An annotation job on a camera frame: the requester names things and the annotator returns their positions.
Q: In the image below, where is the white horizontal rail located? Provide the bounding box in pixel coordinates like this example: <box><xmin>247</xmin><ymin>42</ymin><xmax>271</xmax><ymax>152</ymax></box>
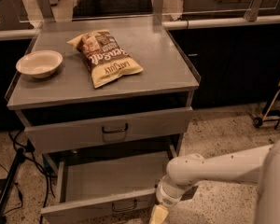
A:
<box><xmin>162</xmin><ymin>15</ymin><xmax>280</xmax><ymax>30</ymax></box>

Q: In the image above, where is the grey drawer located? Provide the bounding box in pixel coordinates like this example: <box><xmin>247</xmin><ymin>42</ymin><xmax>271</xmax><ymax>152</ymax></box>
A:
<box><xmin>25</xmin><ymin>107</ymin><xmax>192</xmax><ymax>153</ymax></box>
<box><xmin>41</xmin><ymin>140</ymin><xmax>176</xmax><ymax>224</ymax></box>

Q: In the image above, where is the wheeled cart frame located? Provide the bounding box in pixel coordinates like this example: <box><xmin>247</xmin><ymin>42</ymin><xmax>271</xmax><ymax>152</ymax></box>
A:
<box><xmin>247</xmin><ymin>63</ymin><xmax>280</xmax><ymax>131</ymax></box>

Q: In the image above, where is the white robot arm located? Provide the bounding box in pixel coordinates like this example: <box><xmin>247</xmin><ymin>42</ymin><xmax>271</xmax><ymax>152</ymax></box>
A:
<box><xmin>149</xmin><ymin>140</ymin><xmax>280</xmax><ymax>224</ymax></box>

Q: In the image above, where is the sea salt chips bag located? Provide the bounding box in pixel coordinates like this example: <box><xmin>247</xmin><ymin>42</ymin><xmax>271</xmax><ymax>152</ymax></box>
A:
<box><xmin>67</xmin><ymin>30</ymin><xmax>143</xmax><ymax>89</ymax></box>

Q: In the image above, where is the black tripod leg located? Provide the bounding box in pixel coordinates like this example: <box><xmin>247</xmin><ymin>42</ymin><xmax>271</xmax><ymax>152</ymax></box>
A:
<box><xmin>0</xmin><ymin>148</ymin><xmax>24</xmax><ymax>217</ymax></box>

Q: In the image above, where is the grey metal drawer cabinet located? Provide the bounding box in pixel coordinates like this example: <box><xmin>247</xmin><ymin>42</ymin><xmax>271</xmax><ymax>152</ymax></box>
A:
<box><xmin>4</xmin><ymin>15</ymin><xmax>202</xmax><ymax>179</ymax></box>

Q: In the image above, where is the grey top drawer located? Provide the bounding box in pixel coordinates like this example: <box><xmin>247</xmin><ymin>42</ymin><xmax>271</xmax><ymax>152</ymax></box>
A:
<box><xmin>25</xmin><ymin>107</ymin><xmax>192</xmax><ymax>153</ymax></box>

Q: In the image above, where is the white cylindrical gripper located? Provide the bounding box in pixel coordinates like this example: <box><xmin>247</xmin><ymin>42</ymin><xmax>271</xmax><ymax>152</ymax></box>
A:
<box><xmin>149</xmin><ymin>175</ymin><xmax>191</xmax><ymax>224</ymax></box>

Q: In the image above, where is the white bowl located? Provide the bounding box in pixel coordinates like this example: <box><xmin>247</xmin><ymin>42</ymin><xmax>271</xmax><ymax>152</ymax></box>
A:
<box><xmin>16</xmin><ymin>50</ymin><xmax>63</xmax><ymax>78</ymax></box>

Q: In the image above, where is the black floor cable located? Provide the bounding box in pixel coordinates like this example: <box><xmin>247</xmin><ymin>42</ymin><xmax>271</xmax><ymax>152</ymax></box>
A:
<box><xmin>0</xmin><ymin>129</ymin><xmax>59</xmax><ymax>224</ymax></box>

